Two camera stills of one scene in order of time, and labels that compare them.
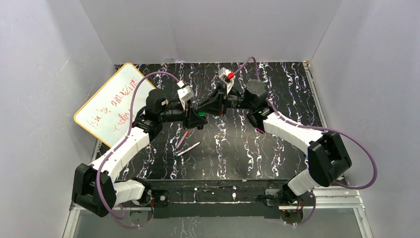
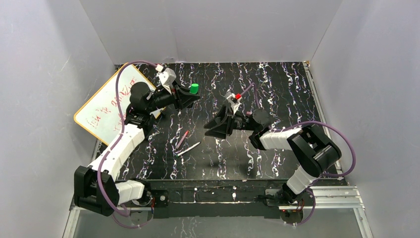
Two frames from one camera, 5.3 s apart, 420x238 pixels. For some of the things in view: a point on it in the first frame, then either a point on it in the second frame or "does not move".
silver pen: [179, 154] does not move
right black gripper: [222, 102] to [230, 121]
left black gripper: [189, 116] to [179, 98]
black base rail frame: [193, 199] does not move
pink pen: [182, 140] does not move
